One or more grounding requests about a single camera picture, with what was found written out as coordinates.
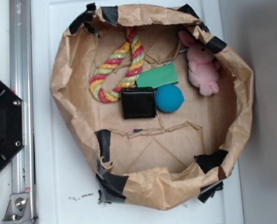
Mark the black square box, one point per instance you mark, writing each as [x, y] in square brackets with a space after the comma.
[138, 102]

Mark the blue dimpled ball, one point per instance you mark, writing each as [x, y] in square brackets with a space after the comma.
[168, 98]

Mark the green rectangular block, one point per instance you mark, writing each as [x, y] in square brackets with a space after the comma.
[158, 77]

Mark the pink plush bunny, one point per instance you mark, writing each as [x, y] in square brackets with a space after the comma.
[202, 65]

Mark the multicolour rope toy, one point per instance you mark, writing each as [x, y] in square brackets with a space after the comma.
[133, 45]

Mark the aluminium extrusion rail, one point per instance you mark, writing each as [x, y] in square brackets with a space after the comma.
[23, 164]

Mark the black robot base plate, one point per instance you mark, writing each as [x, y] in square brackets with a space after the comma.
[11, 125]

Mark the metal corner bracket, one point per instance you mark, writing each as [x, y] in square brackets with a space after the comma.
[18, 209]

